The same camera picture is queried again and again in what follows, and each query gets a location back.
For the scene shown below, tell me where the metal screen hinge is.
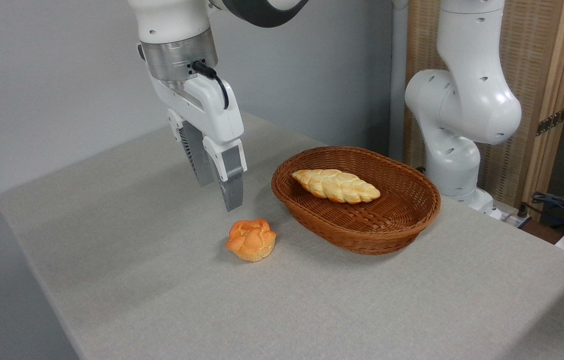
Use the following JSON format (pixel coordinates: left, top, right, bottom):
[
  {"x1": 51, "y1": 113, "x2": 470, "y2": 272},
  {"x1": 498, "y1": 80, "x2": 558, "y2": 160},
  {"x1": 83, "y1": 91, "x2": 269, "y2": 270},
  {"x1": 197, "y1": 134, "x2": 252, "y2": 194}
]
[{"x1": 536, "y1": 107, "x2": 564, "y2": 137}]

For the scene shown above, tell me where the white power strip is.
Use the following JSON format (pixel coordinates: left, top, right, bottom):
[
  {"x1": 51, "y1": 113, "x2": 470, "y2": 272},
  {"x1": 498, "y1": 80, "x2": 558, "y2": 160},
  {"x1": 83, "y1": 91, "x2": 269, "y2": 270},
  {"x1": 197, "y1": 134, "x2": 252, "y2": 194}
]
[{"x1": 499, "y1": 209, "x2": 530, "y2": 229}]

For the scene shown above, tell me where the brown wicker basket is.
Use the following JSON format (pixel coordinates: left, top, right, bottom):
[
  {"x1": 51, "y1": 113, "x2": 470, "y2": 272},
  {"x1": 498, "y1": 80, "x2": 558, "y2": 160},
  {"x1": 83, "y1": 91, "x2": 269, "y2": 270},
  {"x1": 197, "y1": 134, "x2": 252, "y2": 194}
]
[{"x1": 271, "y1": 146, "x2": 441, "y2": 256}]

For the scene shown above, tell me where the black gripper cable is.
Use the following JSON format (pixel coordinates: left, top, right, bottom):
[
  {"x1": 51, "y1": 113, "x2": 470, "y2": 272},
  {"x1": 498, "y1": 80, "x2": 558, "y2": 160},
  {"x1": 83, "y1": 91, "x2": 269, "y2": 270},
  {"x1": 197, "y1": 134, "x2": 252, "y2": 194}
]
[{"x1": 191, "y1": 60, "x2": 230, "y2": 110}]

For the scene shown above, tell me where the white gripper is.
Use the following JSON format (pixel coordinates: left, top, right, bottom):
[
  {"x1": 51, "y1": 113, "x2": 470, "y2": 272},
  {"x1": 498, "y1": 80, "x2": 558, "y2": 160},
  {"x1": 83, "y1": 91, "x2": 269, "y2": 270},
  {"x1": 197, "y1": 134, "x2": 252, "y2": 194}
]
[{"x1": 149, "y1": 74, "x2": 248, "y2": 213}]

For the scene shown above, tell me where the braided bread loaf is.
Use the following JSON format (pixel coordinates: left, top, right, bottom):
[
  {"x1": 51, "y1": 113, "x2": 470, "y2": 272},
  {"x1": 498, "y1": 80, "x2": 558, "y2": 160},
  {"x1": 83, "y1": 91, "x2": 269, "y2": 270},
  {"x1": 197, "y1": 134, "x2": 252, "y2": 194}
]
[{"x1": 292, "y1": 169, "x2": 381, "y2": 205}]

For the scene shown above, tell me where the black cable bundle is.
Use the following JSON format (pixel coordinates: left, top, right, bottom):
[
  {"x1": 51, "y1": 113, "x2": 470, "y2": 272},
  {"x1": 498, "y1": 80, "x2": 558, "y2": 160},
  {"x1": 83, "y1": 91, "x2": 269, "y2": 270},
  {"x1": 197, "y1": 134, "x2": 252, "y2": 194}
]
[{"x1": 521, "y1": 192, "x2": 564, "y2": 237}]

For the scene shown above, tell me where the round orange bun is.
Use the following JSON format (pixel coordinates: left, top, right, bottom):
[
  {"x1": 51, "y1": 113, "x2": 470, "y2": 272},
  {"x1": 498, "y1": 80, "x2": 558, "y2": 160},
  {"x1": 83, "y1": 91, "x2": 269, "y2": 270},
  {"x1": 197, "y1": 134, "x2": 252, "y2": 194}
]
[{"x1": 225, "y1": 218, "x2": 277, "y2": 263}]

